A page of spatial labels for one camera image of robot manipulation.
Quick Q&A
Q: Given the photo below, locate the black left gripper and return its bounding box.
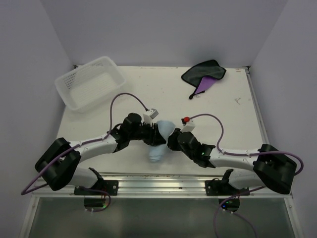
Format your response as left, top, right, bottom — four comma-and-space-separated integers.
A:
129, 120, 166, 146

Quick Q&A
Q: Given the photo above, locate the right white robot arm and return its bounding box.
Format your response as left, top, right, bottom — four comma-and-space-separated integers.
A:
167, 131, 297, 195

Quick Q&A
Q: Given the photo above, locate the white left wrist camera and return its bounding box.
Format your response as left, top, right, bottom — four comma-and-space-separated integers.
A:
143, 109, 159, 124

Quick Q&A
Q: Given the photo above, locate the red cable connector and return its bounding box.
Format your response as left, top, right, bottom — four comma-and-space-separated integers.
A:
181, 117, 191, 124

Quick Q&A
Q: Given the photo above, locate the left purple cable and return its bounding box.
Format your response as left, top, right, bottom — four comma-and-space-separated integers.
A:
21, 93, 149, 211

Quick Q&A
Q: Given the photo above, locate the white perforated plastic basket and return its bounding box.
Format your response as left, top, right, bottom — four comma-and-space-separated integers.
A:
55, 57, 126, 113

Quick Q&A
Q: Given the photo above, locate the dark grey purple cloth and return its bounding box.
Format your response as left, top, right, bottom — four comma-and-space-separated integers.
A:
181, 59, 227, 100

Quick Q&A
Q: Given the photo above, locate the aluminium mounting rail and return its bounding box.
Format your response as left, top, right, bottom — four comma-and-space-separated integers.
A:
32, 173, 293, 198

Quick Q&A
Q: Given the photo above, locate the light blue towel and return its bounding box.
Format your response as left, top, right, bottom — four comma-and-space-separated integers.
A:
149, 120, 175, 163

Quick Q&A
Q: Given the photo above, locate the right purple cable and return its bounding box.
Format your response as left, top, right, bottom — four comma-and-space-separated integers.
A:
189, 113, 304, 238

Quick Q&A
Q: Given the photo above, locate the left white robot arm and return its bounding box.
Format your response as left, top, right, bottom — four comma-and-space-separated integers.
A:
35, 110, 166, 191

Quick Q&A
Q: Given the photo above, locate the purple cable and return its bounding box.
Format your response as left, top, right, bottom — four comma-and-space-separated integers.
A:
189, 113, 304, 238
21, 93, 149, 211

